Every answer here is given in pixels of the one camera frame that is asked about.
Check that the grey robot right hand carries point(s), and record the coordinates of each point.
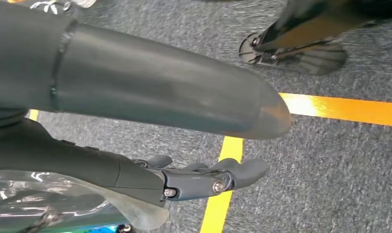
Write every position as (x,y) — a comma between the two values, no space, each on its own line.
(151,86)

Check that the yellow floor tape square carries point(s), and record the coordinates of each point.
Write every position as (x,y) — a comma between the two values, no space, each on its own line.
(33,115)
(344,109)

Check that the clear plastic cover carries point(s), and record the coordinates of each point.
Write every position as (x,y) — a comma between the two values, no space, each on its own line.
(86,209)

